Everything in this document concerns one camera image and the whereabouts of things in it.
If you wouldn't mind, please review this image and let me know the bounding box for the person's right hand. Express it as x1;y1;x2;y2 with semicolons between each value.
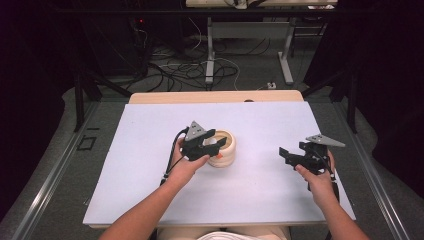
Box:
294;149;336;210

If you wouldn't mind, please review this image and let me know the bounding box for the white table mat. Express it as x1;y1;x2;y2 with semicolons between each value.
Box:
82;101;356;226

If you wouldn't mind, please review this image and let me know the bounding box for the wooden table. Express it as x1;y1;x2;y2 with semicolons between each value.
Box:
87;89;329;230

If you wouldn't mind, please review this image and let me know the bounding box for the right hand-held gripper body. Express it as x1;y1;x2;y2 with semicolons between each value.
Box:
298;133;346;176

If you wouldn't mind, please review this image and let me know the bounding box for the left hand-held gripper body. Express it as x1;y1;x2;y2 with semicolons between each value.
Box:
180;120;214;162

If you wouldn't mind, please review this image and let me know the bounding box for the black metal stand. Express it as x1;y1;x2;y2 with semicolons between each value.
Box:
300;64;360;135
73;64;133;133

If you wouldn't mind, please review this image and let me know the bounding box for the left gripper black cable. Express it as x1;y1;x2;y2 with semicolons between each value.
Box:
160;127;190;186

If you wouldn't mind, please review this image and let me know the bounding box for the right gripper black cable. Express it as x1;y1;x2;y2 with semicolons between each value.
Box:
319;156;341;240

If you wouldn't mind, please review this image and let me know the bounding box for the white desk frame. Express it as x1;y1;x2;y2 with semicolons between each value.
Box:
185;0;338;86

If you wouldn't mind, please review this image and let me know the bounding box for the tangle of floor cables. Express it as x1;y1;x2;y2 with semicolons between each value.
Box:
133;18;272;93

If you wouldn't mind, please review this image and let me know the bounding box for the aluminium floor rail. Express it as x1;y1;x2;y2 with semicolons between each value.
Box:
11;99;102;240
332;99;413;240

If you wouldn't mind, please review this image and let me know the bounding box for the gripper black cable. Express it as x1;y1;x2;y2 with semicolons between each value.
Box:
160;127;190;186
319;156;341;240

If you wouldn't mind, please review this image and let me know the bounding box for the person's left hand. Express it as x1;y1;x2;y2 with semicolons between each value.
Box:
164;137;211;188

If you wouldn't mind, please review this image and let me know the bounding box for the cream ringed container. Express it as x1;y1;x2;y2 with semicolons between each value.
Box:
205;129;237;169

